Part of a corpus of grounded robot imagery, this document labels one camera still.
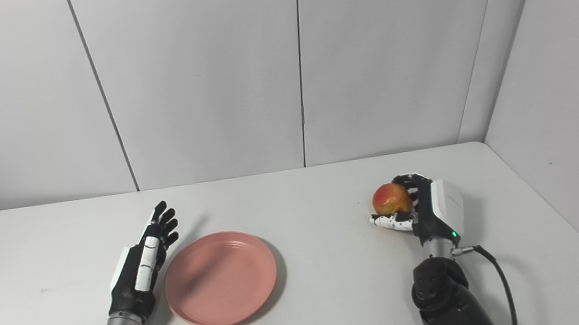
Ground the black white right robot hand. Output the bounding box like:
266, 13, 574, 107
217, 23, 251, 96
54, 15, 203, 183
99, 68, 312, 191
365, 168, 468, 254

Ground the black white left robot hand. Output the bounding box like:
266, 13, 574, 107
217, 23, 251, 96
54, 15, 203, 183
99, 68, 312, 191
98, 200, 188, 325

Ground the red yellow pomegranate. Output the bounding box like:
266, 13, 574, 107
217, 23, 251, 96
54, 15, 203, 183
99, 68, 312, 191
370, 181, 415, 218

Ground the pink round plate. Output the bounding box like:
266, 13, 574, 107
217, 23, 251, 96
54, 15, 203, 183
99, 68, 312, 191
159, 227, 282, 325

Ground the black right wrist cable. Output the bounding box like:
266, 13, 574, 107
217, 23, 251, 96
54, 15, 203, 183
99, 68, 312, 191
451, 241, 519, 325

